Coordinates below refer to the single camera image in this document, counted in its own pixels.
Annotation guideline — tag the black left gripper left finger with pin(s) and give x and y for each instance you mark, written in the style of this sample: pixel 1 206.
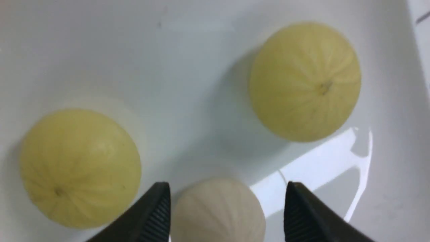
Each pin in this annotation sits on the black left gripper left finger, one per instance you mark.
pixel 148 220

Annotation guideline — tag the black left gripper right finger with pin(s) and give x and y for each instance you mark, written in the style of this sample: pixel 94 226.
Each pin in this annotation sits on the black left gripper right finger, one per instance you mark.
pixel 308 219

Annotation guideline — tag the white steamed bun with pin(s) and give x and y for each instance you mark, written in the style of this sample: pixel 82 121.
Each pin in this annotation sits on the white steamed bun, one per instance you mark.
pixel 218 210

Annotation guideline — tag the yellow steamed bun front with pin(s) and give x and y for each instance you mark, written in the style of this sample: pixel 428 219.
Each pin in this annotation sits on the yellow steamed bun front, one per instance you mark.
pixel 80 168

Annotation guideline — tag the yellow steamed bun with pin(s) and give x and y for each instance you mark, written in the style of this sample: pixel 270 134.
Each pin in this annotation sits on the yellow steamed bun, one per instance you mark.
pixel 80 168
pixel 305 81

